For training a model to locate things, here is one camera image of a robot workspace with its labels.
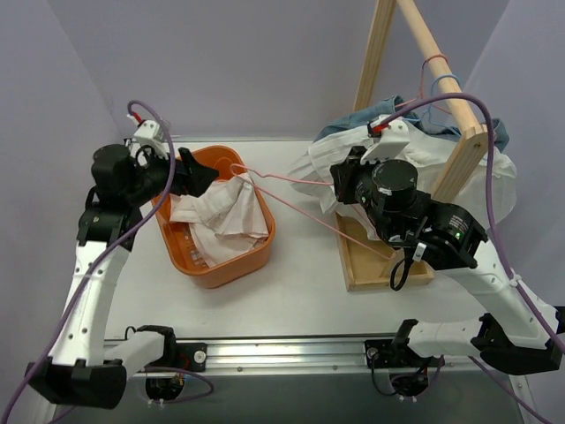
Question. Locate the aluminium mounting rail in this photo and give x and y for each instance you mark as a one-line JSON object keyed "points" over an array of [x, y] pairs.
{"points": [[282, 353]]}

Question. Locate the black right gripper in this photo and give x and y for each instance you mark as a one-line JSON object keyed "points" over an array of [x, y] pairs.
{"points": [[342, 177]]}

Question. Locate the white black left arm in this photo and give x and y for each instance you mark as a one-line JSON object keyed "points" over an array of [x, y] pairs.
{"points": [[77, 370]]}

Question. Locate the pink wire hanger rear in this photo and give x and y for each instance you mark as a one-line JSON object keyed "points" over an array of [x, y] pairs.
{"points": [[421, 82]]}

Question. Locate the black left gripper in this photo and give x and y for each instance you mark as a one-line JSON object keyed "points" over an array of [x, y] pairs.
{"points": [[184, 172]]}

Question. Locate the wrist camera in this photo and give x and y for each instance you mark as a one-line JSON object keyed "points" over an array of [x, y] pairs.
{"points": [[388, 140], [150, 133]]}

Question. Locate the orange plastic basket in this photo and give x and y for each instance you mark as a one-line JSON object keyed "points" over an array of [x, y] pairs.
{"points": [[178, 239]]}

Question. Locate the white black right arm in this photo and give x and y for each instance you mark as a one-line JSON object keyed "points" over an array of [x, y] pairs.
{"points": [[514, 334]]}

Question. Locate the white ruffled skirt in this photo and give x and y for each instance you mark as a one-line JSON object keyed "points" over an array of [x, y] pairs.
{"points": [[426, 153]]}

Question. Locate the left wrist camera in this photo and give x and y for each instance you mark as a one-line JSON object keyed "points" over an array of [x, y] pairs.
{"points": [[150, 133]]}

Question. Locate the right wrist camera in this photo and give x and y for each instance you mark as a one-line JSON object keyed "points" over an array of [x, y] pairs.
{"points": [[388, 140]]}

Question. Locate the white pleated skirt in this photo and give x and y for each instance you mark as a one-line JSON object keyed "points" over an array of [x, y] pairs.
{"points": [[225, 222]]}

